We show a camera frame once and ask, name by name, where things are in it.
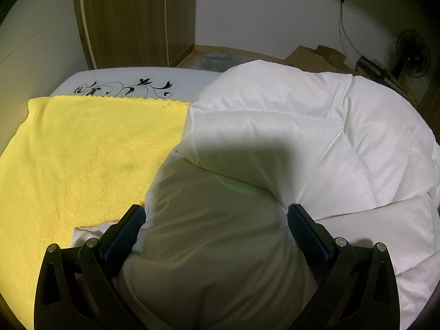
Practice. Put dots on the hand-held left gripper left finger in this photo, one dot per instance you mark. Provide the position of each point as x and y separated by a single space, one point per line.
127 230

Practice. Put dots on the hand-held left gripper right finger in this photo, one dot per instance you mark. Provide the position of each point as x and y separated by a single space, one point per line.
309 233

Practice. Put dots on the white puffer jacket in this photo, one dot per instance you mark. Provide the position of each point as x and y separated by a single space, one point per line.
275 144

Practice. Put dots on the yellow towel blanket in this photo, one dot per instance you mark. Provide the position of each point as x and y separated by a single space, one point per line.
86 161

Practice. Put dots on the black printed box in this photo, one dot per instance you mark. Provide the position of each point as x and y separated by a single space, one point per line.
373 68

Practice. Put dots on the open cardboard box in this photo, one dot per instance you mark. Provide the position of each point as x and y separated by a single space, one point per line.
300 56
331 55

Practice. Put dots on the grey floor rug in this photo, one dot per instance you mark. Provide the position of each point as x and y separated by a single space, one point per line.
216 62

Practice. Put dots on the black standing fan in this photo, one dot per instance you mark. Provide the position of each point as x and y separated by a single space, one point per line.
412 55

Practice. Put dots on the wooden wardrobe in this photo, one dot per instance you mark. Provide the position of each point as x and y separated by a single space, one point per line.
137 17

